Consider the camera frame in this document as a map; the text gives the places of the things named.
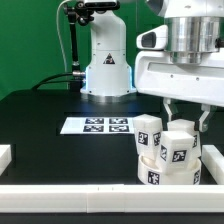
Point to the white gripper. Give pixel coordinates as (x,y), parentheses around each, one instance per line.
(155,74)

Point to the white round stool seat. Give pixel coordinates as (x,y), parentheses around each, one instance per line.
(150,174)

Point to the white right barrier block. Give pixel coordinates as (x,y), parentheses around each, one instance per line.
(214,162)

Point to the white barrier block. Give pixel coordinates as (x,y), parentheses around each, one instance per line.
(5,157)
(214,162)

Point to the white marker sheet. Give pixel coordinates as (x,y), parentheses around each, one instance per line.
(97,125)

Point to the white front barrier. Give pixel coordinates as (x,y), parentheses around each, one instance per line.
(111,198)

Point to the white left barrier block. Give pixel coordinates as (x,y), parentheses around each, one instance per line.
(5,157)

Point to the camera on mount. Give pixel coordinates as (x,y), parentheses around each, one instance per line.
(101,4)

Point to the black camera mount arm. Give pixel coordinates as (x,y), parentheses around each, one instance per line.
(76,14)

